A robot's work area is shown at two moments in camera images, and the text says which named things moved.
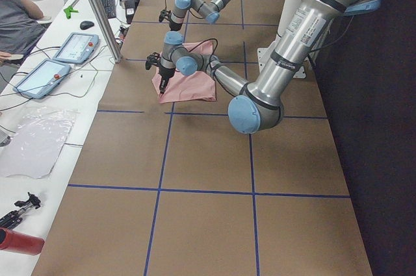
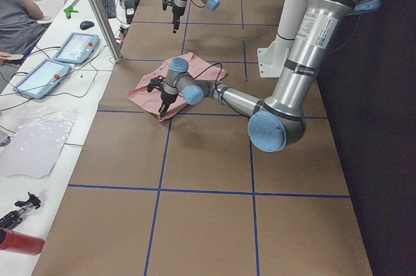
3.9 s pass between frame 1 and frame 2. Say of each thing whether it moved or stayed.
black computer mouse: stayed
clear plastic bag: stayed
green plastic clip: stayed
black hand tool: stayed
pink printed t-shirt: moved
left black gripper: moved
